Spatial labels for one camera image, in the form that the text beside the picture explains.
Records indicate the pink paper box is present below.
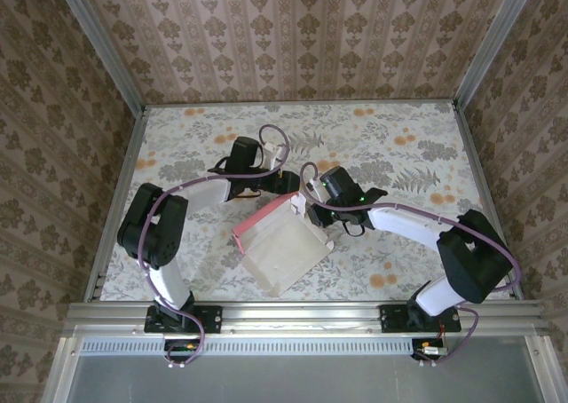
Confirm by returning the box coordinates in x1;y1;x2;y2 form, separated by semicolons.
232;193;336;298

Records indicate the grey metal sheet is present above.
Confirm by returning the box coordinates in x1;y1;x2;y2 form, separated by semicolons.
66;353;549;403

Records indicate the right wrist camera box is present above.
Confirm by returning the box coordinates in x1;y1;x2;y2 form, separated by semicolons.
291;179;319;217

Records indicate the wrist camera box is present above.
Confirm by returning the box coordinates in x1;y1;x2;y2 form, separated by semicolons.
291;179;319;217
264;141;288;171

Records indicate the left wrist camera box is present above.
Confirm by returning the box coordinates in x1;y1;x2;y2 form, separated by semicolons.
264;141;288;171

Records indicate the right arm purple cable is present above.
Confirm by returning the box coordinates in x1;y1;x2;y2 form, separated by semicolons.
299;162;524;368

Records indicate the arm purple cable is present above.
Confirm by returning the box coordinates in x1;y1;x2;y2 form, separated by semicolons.
299;162;524;368
137;124;293;369

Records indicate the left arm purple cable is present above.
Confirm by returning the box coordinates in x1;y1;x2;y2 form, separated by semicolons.
137;124;293;369

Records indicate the aluminium table end rail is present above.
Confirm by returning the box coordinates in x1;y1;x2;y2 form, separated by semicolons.
144;99;458;109

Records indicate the aluminium table side rail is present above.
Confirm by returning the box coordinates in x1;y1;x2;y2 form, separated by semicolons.
86;107;150;304
453;103;525;300

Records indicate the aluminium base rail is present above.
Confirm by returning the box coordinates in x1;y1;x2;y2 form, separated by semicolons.
64;300;549;338

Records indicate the slotted grey cable duct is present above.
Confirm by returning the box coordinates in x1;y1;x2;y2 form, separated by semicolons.
79;335;418;356

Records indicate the aluminium frame post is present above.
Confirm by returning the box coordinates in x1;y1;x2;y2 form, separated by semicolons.
51;0;148;116
452;0;543;111

